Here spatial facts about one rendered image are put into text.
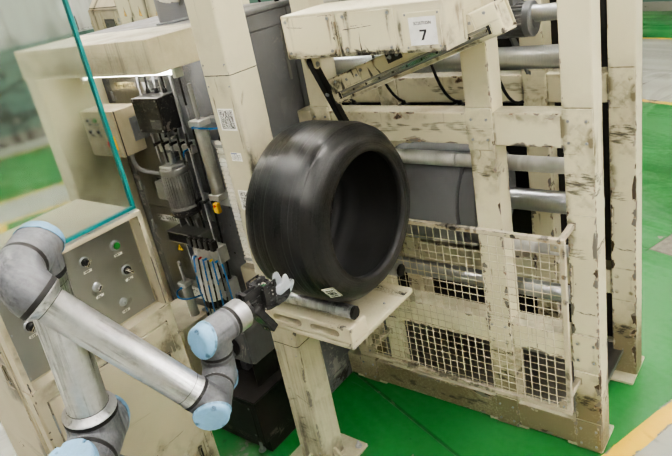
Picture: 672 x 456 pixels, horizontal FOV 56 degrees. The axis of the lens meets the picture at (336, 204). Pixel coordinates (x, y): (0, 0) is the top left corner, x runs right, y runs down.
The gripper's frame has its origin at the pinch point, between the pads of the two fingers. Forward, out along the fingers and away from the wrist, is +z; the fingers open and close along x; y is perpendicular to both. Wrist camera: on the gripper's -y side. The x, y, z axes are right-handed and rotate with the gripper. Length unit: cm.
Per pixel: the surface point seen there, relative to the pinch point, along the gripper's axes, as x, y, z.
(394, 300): -9.7, -25.6, 37.3
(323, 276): -10.5, 2.5, 3.6
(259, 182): 9.5, 29.7, 5.3
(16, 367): 59, -8, -60
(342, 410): 41, -107, 53
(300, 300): 10.0, -15.5, 12.1
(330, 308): -2.8, -15.5, 12.1
